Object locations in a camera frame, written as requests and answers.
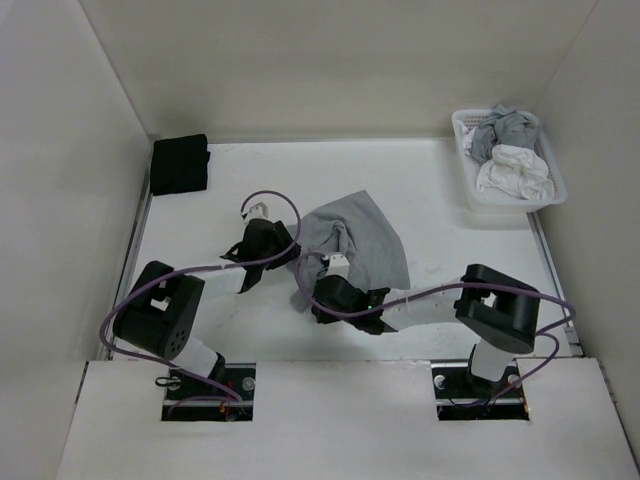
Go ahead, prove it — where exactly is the grey tank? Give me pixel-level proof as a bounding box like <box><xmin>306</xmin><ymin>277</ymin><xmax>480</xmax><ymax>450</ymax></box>
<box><xmin>298</xmin><ymin>190</ymin><xmax>410</xmax><ymax>291</ymax></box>
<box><xmin>470</xmin><ymin>105</ymin><xmax>542</xmax><ymax>164</ymax></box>

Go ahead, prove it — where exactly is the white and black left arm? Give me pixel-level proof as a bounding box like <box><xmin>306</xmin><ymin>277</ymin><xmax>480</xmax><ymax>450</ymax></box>
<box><xmin>112</xmin><ymin>218</ymin><xmax>301</xmax><ymax>399</ymax></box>

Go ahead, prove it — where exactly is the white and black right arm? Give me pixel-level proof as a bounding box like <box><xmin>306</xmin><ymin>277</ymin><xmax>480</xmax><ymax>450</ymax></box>
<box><xmin>312</xmin><ymin>264</ymin><xmax>540</xmax><ymax>396</ymax></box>

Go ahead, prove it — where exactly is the folded black tank top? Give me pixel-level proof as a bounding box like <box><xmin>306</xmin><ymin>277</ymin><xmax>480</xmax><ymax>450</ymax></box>
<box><xmin>150</xmin><ymin>134</ymin><xmax>211</xmax><ymax>196</ymax></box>

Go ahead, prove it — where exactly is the white tank top in basket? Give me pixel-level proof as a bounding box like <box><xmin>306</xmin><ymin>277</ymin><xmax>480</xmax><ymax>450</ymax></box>
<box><xmin>456</xmin><ymin>121</ymin><xmax>555</xmax><ymax>201</ymax></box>

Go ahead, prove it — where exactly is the grey tank top in basket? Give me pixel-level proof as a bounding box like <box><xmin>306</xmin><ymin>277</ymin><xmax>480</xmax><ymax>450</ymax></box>
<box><xmin>470</xmin><ymin>105</ymin><xmax>542</xmax><ymax>164</ymax></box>

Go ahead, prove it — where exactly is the white front cover board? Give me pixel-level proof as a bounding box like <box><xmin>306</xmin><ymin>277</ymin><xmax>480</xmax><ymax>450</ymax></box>
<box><xmin>58</xmin><ymin>359</ymin><xmax>639</xmax><ymax>479</ymax></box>

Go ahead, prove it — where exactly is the white plastic laundry basket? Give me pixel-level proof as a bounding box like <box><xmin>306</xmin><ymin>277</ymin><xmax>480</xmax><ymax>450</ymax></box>
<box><xmin>451</xmin><ymin>105</ymin><xmax>568</xmax><ymax>214</ymax></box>

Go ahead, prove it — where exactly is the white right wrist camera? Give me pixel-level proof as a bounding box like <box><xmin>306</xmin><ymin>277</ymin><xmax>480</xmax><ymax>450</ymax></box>
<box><xmin>322</xmin><ymin>253</ymin><xmax>350</xmax><ymax>280</ymax></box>

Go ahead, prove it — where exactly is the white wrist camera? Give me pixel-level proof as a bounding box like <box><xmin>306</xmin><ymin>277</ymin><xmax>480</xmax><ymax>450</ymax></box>
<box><xmin>322</xmin><ymin>253</ymin><xmax>350</xmax><ymax>280</ymax></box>
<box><xmin>241</xmin><ymin>202</ymin><xmax>269</xmax><ymax>224</ymax></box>

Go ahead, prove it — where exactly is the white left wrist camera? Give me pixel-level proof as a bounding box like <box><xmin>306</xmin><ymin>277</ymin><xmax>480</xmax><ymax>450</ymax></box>
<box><xmin>241</xmin><ymin>202</ymin><xmax>269</xmax><ymax>224</ymax></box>

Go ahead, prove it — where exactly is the aluminium table edge rail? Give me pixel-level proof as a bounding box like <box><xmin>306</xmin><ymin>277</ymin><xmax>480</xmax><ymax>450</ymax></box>
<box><xmin>97</xmin><ymin>169</ymin><xmax>154</xmax><ymax>362</ymax></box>

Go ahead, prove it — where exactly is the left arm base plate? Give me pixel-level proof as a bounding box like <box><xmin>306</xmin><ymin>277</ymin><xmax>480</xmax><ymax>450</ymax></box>
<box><xmin>155</xmin><ymin>363</ymin><xmax>257</xmax><ymax>422</ymax></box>

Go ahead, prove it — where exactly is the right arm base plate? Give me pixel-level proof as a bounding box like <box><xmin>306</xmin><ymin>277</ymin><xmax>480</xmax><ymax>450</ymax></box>
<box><xmin>431</xmin><ymin>362</ymin><xmax>529</xmax><ymax>421</ymax></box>

